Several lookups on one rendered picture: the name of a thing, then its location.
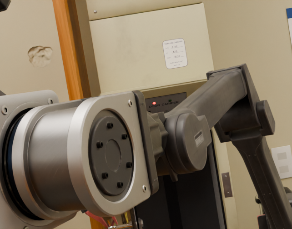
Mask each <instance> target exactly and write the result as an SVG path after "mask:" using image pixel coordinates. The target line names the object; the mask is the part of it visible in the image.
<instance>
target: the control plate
mask: <svg viewBox="0 0 292 229"><path fill-rule="evenodd" d="M169 99H171V100H172V101H171V102H168V100H169ZM185 99H186V92H183V93H177V94H171V95H164V96H158V97H153V98H147V99H145V103H146V110H147V111H151V113H153V114H154V113H156V112H157V111H159V112H164V114H165V113H167V112H166V110H169V111H171V110H172V109H174V108H175V107H176V106H178V105H179V104H180V103H181V102H182V101H184V100H185ZM153 102H156V104H155V105H153V104H152V103H153ZM169 111H168V112H169Z"/></svg>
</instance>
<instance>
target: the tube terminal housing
mask: <svg viewBox="0 0 292 229"><path fill-rule="evenodd" d="M89 25H90V31H91V38H92V44H93V50H94V55H95V60H96V68H97V73H98V79H99V85H100V90H101V93H106V92H112V91H118V90H125V89H131V88H137V87H142V86H148V85H156V84H161V83H167V82H173V81H179V80H186V79H192V78H197V77H203V76H206V73H207V72H208V71H212V70H213V71H214V67H213V61H212V54H211V47H210V41H209V35H208V29H207V23H206V15H205V9H204V4H203V3H200V4H195V5H187V6H181V7H175V8H169V9H163V10H156V11H150V12H144V13H138V14H132V15H125V16H119V17H113V18H107V19H101V20H94V21H89ZM178 38H184V41H185V47H186V55H187V61H188V66H186V67H180V68H174V69H169V70H167V69H166V64H165V58H164V52H163V46H162V41H164V40H172V39H178ZM211 132H212V138H213V144H214V150H215V156H216V164H217V170H218V175H219V181H220V187H221V193H222V201H223V207H224V213H225V219H226V224H227V229H239V225H238V219H237V211H236V205H235V199H234V193H233V187H232V179H231V173H230V167H229V161H228V155H227V147H226V143H225V142H224V143H220V140H219V138H218V136H217V134H216V131H215V129H214V127H212V128H211ZM226 172H229V175H230V182H231V187H232V195H233V196H232V197H227V198H225V194H224V188H223V182H222V175H221V173H226Z"/></svg>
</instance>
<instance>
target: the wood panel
mask: <svg viewBox="0 0 292 229"><path fill-rule="evenodd" d="M52 2H53V7H54V13H55V20H56V26H57V31H58V36H59V42H60V49H61V55H62V60H63V66H64V71H65V79H66V84H67V89H68V95H69V100H70V101H71V100H79V99H84V98H90V97H91V90H90V85H89V80H88V74H87V68H86V61H85V55H84V50H83V44H82V39H81V31H80V26H79V21H78V15H77V9H76V2H75V0H52ZM102 218H103V219H104V220H105V222H106V223H107V220H108V219H111V218H112V217H102ZM90 222H91V229H107V228H106V227H105V226H103V225H102V224H101V223H100V222H98V221H97V220H95V219H93V218H91V217H90ZM107 224H108V223H107Z"/></svg>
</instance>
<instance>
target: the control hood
mask: <svg viewBox="0 0 292 229"><path fill-rule="evenodd" d="M207 81H208V80H207V77H206V76H203V77H197V78H192V79H186V80H179V81H173V82H167V83H161V84H156V85H148V86H142V87H137V88H131V89H125V90H118V91H112V92H106V93H101V94H100V95H99V96H101V95H109V94H115V93H121V92H127V91H133V90H139V91H141V92H142V93H143V95H144V97H145V99H147V98H153V97H158V96H164V95H171V94H177V93H183V92H186V97H188V96H190V95H191V94H192V93H194V92H195V91H196V90H197V89H198V88H200V87H201V86H202V85H203V84H205V83H206V82H207Z"/></svg>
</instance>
